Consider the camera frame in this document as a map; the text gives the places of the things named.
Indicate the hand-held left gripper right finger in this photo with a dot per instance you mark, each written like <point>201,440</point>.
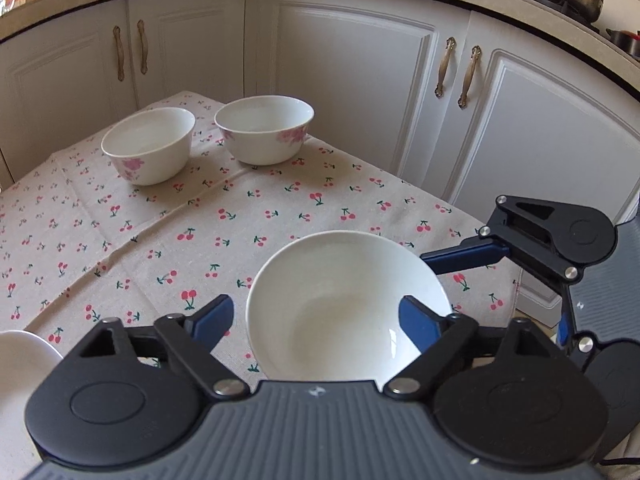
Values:
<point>420,322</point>

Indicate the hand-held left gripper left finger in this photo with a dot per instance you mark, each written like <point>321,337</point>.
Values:
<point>212,322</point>

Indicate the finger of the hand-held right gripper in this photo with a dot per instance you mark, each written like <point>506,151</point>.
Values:
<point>465,256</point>
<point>575,342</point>

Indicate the white bowl with pale flowers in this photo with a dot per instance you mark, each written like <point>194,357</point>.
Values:
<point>325,305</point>

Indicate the white plate with fruit print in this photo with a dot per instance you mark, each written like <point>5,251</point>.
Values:
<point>20,365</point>

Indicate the white bowl with pink flowers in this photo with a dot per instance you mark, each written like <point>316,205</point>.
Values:
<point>260,125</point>
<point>145,132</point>

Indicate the cherry print tablecloth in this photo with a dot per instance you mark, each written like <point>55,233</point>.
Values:
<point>300,195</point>

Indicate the dark pot with red rim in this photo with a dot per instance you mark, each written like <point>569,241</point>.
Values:
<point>627,42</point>

